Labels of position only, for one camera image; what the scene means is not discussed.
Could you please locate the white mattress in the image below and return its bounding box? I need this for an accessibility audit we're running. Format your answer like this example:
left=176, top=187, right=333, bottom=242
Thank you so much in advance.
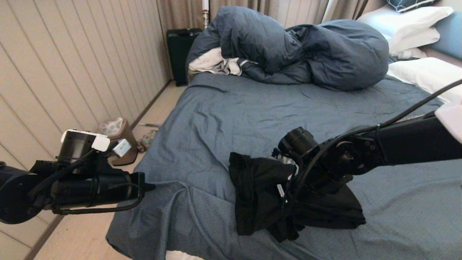
left=165, top=250, right=202, bottom=260

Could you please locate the flat white pillow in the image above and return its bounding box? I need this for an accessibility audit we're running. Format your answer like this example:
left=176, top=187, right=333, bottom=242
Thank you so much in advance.
left=388, top=27, right=441, bottom=55

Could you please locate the long white pillow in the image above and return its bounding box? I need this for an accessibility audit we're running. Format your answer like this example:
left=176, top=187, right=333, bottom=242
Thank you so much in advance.
left=386, top=57, right=462, bottom=105

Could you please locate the light blue headboard cushion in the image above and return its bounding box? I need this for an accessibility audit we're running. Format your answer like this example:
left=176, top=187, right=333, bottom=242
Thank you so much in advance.
left=430, top=11, right=462, bottom=60

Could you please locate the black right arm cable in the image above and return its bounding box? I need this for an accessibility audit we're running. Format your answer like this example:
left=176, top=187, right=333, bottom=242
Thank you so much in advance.
left=289, top=79, right=462, bottom=203

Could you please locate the multicoloured rag mop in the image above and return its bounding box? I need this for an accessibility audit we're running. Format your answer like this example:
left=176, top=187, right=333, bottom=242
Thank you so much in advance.
left=137, top=123, right=163, bottom=153

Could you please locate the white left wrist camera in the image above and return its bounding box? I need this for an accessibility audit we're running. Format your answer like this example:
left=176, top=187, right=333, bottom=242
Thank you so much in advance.
left=113, top=139, right=132, bottom=158

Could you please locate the black moon print t-shirt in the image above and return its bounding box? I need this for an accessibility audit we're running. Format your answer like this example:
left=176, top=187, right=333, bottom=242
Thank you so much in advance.
left=229, top=152, right=367, bottom=243

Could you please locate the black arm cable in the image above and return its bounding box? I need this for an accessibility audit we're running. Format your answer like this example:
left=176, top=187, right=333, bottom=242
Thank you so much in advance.
left=52, top=182, right=145, bottom=215
left=289, top=79, right=462, bottom=203

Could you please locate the dark patterned cushion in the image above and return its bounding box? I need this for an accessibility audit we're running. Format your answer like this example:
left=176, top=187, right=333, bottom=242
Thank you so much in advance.
left=384, top=0, right=439, bottom=13

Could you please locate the beige trash bin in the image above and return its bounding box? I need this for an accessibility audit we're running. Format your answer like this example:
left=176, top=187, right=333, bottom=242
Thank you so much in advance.
left=99, top=118, right=139, bottom=166

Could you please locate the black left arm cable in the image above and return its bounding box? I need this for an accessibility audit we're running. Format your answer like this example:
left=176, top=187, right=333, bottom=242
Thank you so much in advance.
left=52, top=182, right=145, bottom=215

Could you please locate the large white pillow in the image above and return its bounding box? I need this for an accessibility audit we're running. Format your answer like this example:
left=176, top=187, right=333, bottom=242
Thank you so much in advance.
left=356, top=6, right=454, bottom=44

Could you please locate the blue bed sheet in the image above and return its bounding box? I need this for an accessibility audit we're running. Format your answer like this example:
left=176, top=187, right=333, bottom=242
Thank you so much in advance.
left=106, top=72, right=462, bottom=260

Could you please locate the black suitcase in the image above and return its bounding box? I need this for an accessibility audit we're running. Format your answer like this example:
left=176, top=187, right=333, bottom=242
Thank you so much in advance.
left=166, top=29, right=202, bottom=87

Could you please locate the clear plastic bin bag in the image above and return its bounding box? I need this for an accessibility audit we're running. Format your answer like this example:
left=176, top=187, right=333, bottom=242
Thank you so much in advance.
left=100, top=117, right=124, bottom=136

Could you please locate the dark blue duvet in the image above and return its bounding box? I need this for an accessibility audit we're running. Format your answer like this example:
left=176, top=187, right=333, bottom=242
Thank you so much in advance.
left=186, top=5, right=390, bottom=91

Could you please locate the white crumpled cloth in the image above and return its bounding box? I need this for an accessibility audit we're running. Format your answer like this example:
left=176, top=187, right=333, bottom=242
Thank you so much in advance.
left=188, top=47, right=258, bottom=77

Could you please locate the beige curtain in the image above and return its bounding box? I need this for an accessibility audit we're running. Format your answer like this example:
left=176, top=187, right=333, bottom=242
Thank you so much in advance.
left=157, top=0, right=369, bottom=35

